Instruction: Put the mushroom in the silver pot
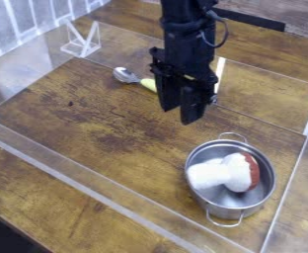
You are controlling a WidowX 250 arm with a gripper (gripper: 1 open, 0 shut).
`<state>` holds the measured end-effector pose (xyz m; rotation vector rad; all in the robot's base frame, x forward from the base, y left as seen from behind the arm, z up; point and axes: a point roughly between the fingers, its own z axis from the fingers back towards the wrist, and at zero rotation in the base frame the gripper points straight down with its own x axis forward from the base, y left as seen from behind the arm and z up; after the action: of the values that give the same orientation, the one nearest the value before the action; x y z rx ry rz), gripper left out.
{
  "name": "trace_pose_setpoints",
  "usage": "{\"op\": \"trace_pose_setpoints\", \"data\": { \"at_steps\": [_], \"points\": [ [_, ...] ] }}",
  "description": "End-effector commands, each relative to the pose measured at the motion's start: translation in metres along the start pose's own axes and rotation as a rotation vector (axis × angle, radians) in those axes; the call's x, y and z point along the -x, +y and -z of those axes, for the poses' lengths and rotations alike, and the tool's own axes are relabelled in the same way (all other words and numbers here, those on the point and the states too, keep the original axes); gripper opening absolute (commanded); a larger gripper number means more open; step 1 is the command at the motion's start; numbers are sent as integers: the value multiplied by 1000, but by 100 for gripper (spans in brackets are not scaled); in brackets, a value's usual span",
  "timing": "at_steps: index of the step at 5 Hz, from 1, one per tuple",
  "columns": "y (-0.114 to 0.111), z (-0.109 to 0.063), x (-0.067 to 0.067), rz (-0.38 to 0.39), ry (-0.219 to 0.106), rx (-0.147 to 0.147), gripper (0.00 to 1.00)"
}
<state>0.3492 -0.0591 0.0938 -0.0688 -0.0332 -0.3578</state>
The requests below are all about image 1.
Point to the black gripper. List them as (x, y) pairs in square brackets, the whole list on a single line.
[(185, 64)]

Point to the white red plush mushroom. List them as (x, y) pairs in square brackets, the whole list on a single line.
[(236, 171)]

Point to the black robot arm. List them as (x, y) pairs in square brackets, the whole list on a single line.
[(186, 26)]

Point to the black strip on table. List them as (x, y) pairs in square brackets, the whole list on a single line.
[(253, 20)]

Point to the clear acrylic triangular stand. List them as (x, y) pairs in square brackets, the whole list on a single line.
[(81, 46)]

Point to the clear acrylic barrier panel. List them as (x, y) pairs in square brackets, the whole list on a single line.
[(182, 230)]

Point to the spoon with yellow-green handle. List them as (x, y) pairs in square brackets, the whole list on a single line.
[(125, 75)]

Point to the silver pot with handles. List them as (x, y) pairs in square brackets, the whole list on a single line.
[(228, 207)]

